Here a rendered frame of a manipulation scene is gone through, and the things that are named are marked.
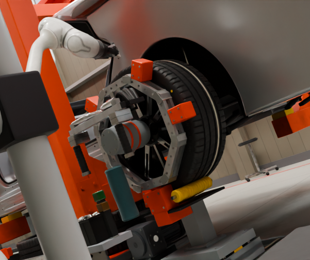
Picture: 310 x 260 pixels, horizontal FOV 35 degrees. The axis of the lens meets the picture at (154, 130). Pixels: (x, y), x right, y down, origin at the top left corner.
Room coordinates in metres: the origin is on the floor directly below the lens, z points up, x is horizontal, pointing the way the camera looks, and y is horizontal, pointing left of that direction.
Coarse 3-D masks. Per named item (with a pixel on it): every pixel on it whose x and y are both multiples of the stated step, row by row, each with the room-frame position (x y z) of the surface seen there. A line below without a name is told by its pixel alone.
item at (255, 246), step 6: (252, 240) 2.53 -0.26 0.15; (258, 240) 2.49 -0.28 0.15; (240, 246) 2.39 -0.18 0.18; (246, 246) 2.42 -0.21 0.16; (252, 246) 2.45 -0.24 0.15; (258, 246) 2.48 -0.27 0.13; (234, 252) 2.35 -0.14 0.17; (240, 252) 2.38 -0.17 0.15; (246, 252) 2.41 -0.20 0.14; (252, 252) 2.44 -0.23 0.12; (258, 252) 2.47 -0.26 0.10; (222, 258) 2.31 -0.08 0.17; (228, 258) 2.31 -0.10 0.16; (234, 258) 2.34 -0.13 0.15; (240, 258) 2.37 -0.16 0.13; (246, 258) 2.40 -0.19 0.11; (252, 258) 2.42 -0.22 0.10
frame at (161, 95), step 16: (128, 80) 2.29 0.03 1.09; (160, 96) 2.18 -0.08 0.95; (160, 112) 2.21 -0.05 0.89; (96, 128) 2.54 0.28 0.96; (176, 128) 2.23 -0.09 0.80; (176, 144) 2.19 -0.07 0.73; (112, 160) 2.57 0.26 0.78; (176, 160) 2.28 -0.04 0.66; (128, 176) 2.49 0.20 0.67; (160, 176) 2.32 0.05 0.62; (176, 176) 2.32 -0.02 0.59
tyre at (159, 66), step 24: (120, 72) 2.45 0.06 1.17; (168, 72) 2.27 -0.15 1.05; (192, 72) 2.35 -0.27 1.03; (192, 96) 2.25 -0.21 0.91; (216, 96) 2.35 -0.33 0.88; (192, 120) 2.21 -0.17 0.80; (216, 120) 2.31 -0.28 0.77; (192, 144) 2.24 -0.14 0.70; (216, 144) 2.34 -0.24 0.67; (192, 168) 2.29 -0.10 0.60
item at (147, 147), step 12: (144, 96) 2.68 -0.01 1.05; (144, 120) 2.50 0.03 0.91; (156, 120) 2.39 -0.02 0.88; (156, 144) 2.44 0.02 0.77; (168, 144) 2.38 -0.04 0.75; (120, 156) 2.60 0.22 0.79; (132, 156) 2.58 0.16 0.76; (144, 156) 2.68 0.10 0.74; (156, 156) 2.72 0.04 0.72; (132, 168) 2.57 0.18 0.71; (144, 168) 2.60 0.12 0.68; (156, 168) 2.62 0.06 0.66
